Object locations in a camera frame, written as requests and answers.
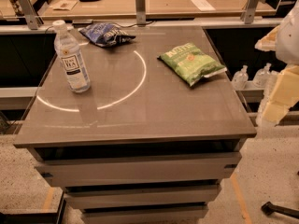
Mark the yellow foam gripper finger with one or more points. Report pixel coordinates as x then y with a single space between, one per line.
268 42
284 95

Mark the blue chip bag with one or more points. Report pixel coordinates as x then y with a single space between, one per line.
105 35

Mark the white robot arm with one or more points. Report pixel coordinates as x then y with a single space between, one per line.
287 51

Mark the right sanitizer bottle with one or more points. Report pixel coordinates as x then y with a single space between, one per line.
261 76

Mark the sanitizer bottle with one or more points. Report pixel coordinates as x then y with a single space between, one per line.
261 76
240 78

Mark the left sanitizer bottle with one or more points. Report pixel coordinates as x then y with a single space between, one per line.
240 78

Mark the green chip bag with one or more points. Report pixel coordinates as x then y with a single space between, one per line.
191 64

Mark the clear plastic tea bottle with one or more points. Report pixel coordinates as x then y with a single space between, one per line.
71 59

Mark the white paper sheet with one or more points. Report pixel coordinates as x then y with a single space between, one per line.
203 5

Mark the black chair base leg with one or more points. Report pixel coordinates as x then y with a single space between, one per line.
269 208

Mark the grey drawer cabinet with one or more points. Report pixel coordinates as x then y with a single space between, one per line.
140 145

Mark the tan card on desk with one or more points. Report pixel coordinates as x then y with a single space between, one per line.
64 5

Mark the right metal bracket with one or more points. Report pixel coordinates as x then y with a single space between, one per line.
253 3

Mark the metal bracket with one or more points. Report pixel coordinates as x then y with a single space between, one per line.
140 7
253 3
32 19

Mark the middle metal bracket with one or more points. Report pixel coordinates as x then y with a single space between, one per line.
140 7

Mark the left metal bracket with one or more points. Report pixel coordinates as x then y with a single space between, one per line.
32 19

